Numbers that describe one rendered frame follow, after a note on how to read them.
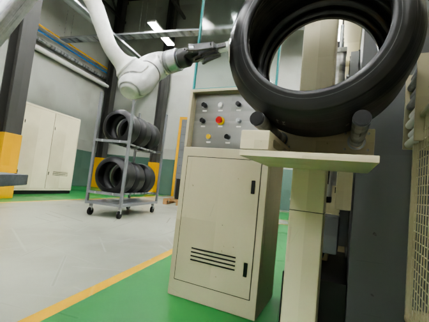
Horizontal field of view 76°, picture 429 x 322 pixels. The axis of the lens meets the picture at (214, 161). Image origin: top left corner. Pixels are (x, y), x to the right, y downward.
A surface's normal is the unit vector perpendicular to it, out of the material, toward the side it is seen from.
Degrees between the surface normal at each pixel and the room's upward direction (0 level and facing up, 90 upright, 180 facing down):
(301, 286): 90
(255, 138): 90
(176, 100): 90
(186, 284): 90
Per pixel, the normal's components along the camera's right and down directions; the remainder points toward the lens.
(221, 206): -0.42, -0.11
